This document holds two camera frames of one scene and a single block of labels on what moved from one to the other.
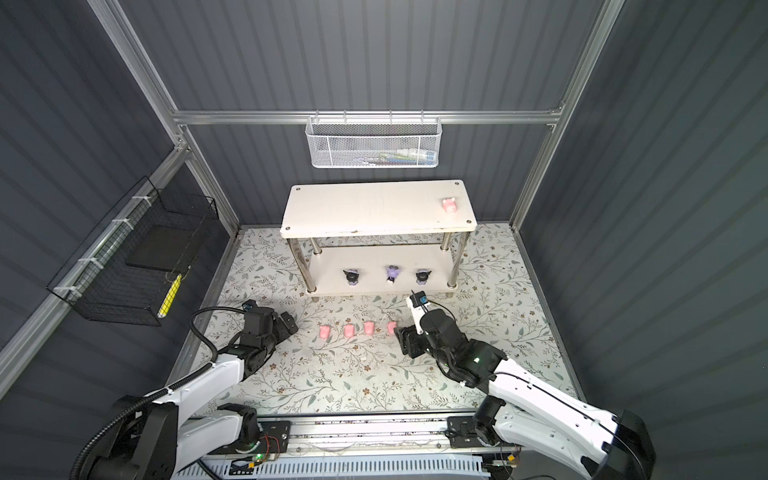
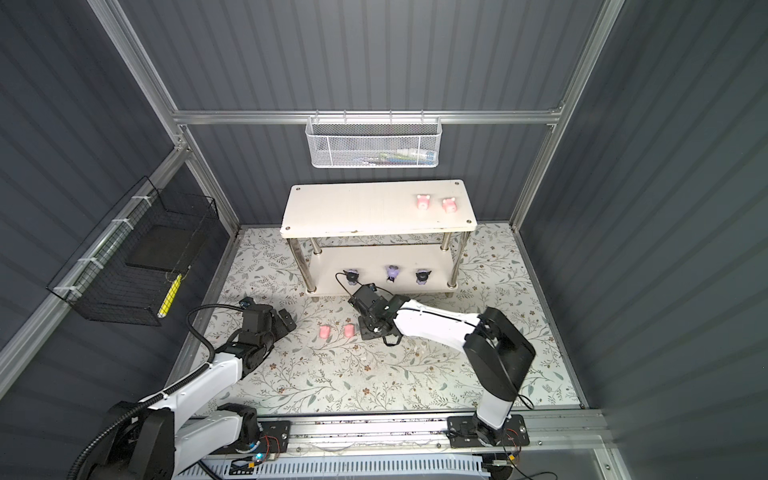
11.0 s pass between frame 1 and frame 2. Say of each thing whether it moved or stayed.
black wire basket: stayed
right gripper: moved
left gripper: stayed
